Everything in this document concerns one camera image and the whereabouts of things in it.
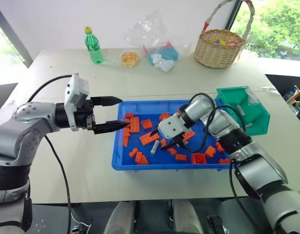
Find thin white wire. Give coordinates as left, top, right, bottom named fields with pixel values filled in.
left=71, top=211, right=92, bottom=228

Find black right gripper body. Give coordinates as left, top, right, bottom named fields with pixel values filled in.
left=173, top=132, right=190, bottom=148

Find wicker basket with handle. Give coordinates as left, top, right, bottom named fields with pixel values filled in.
left=193, top=0, right=256, bottom=69

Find big orange building brick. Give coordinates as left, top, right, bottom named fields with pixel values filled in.
left=190, top=153, right=207, bottom=165

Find blue and pink cloth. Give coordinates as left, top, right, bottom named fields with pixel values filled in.
left=142, top=42, right=180, bottom=65

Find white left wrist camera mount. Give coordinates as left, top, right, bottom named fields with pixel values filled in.
left=64, top=73, right=90, bottom=133

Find blue plastic bin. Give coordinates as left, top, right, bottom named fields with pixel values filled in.
left=111, top=99, right=241, bottom=172

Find white foam pieces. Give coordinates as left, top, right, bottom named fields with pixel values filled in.
left=149, top=53, right=175, bottom=74

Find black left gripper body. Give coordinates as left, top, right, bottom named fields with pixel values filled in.
left=74, top=97, right=96, bottom=133

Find grey rounded shape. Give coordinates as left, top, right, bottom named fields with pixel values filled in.
left=172, top=198, right=204, bottom=234
left=105, top=200, right=138, bottom=234

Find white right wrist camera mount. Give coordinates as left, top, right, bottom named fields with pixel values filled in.
left=157, top=114, right=187, bottom=140

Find green plastic bin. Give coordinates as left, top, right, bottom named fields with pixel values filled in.
left=214, top=85, right=272, bottom=137

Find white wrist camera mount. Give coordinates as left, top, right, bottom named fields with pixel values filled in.
left=157, top=114, right=187, bottom=140
left=64, top=73, right=90, bottom=133

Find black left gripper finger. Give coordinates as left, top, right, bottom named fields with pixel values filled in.
left=91, top=96, right=124, bottom=107
left=93, top=119, right=130, bottom=135

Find small blue bottle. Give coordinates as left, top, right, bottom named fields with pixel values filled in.
left=283, top=90, right=297, bottom=101

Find round clear container orange contents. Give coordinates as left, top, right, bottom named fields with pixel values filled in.
left=120, top=51, right=141, bottom=68

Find dark storage box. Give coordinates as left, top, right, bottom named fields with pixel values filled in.
left=264, top=74, right=300, bottom=128

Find dark window frame bar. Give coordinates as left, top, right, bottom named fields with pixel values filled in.
left=0, top=1, right=34, bottom=69
left=223, top=0, right=241, bottom=33

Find clear plastic bag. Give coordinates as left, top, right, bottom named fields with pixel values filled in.
left=120, top=9, right=192, bottom=74

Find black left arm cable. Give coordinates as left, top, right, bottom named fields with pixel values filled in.
left=27, top=74, right=73, bottom=103
left=44, top=135, right=73, bottom=234

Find wooden stick item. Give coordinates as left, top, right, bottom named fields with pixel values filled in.
left=286, top=85, right=300, bottom=104

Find colourful paper item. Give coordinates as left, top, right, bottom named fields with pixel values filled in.
left=210, top=36, right=226, bottom=46

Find long orange studded plate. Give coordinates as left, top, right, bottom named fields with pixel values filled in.
left=139, top=132, right=160, bottom=146

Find green plastic soda bottle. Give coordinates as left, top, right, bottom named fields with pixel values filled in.
left=84, top=26, right=104, bottom=65

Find large orange studded plate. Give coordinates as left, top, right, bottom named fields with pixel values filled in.
left=129, top=117, right=141, bottom=134

